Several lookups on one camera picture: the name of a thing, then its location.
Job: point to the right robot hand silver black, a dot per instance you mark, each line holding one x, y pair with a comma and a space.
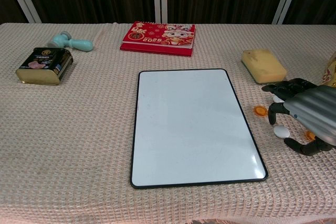
312, 106

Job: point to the white round magnet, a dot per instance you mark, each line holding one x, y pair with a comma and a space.
281, 132
277, 100

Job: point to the orange round magnet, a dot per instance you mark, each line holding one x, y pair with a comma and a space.
259, 110
309, 136

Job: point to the gold foil snack package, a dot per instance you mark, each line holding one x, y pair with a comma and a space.
331, 74

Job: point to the yellow sponge block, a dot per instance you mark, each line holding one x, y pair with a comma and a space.
262, 64

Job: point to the red 2026 desk calendar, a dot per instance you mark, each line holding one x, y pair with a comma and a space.
157, 37

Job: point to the beige waffle tablecloth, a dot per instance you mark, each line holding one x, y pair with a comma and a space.
78, 129

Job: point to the teal handheld massager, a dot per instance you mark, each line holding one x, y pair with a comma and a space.
78, 43

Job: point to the black gold tin can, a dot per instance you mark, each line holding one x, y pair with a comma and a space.
42, 64

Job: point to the white magnetic whiteboard black frame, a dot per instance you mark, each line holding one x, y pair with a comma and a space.
183, 142

